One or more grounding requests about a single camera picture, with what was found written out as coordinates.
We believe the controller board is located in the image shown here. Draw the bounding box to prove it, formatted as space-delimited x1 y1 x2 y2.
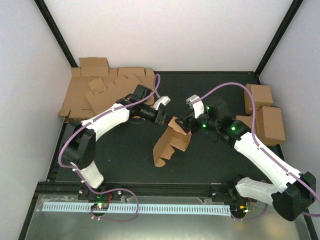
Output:
230 203 256 214
90 202 109 211

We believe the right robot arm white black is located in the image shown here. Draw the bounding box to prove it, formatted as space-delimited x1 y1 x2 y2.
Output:
175 95 319 222

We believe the black frame post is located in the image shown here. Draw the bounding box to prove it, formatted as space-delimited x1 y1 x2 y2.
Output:
254 0 304 77
34 0 78 68

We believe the folded cardboard box small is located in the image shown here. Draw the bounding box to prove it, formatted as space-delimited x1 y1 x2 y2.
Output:
235 115 253 129

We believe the left black frame post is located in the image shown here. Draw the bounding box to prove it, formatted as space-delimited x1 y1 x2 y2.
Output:
34 0 78 68

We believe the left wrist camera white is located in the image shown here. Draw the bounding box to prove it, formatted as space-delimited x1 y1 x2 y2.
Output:
152 96 171 110

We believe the stack of flat cardboard blanks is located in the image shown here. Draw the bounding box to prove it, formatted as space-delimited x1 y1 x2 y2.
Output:
58 57 155 120

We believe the left controller board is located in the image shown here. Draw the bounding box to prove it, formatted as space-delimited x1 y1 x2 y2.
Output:
90 202 109 211

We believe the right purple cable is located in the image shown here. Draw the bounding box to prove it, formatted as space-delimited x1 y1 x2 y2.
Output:
199 82 320 217

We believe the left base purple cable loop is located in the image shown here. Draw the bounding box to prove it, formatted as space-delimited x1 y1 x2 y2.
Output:
89 187 140 223

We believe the white slotted cable duct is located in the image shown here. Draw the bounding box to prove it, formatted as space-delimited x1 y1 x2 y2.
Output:
41 202 231 217

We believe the right controller board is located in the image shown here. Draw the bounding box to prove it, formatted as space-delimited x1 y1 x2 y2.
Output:
230 203 256 214

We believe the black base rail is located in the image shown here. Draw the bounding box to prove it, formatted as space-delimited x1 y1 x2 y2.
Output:
33 181 257 204

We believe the right black frame post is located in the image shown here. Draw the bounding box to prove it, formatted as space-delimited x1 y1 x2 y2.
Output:
254 0 304 77

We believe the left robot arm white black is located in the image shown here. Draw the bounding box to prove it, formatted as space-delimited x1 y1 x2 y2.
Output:
58 84 171 200

